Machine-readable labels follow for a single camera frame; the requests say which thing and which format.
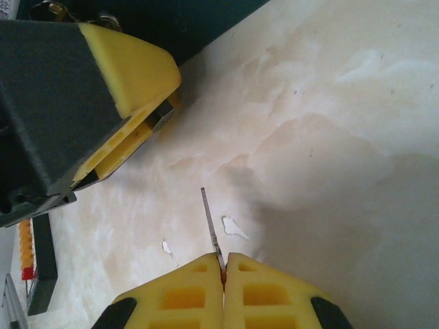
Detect thin metal blade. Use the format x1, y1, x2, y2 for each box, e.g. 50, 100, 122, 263
200, 186, 228, 275

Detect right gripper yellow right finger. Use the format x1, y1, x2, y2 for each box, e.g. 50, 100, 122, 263
224, 252, 354, 329

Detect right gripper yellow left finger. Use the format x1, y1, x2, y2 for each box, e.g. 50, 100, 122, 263
92, 253, 226, 329

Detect black box with orange print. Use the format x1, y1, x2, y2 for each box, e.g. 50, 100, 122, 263
20, 215, 58, 317

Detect brass tin latch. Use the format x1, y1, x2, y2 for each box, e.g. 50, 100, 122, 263
29, 0, 100, 27

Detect wide aluminium mounting rail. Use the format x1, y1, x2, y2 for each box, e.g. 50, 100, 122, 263
0, 272, 30, 329

